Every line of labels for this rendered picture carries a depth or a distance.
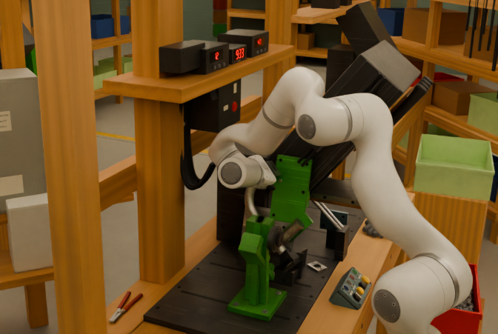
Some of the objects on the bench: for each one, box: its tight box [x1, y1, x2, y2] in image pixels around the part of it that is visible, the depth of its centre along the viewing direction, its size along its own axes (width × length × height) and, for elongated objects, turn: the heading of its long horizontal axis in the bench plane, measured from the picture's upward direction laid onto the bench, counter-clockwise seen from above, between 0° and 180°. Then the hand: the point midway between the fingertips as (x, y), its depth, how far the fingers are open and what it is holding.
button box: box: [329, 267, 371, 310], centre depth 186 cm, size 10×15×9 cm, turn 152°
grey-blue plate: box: [319, 209, 348, 249], centre depth 214 cm, size 10×2×14 cm, turn 62°
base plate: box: [143, 200, 366, 334], centre depth 214 cm, size 42×110×2 cm, turn 152°
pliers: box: [109, 291, 143, 323], centre depth 179 cm, size 16×5×1 cm, turn 160°
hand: (267, 172), depth 193 cm, fingers closed on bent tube, 3 cm apart
